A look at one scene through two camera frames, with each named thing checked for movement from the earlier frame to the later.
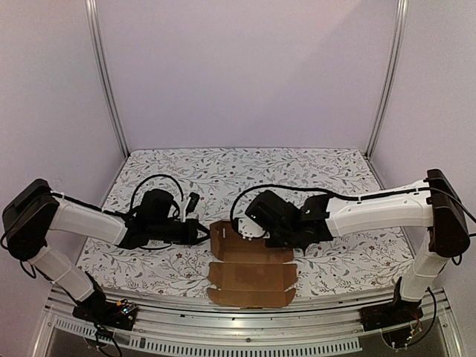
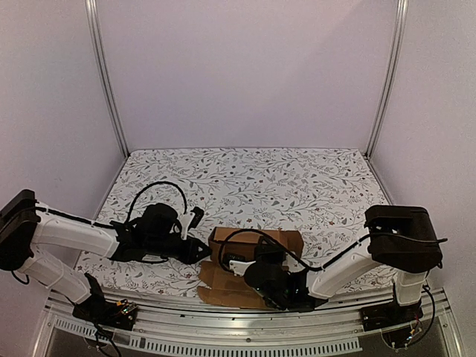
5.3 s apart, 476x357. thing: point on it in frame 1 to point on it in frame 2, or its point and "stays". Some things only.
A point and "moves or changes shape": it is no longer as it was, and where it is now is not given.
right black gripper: x=268 y=230 to x=226 y=258
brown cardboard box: x=248 y=274 moves or changes shape
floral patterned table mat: x=368 y=264 stays
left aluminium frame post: x=93 y=25 stays
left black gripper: x=190 y=236 to x=191 y=256
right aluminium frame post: x=395 y=75 stays
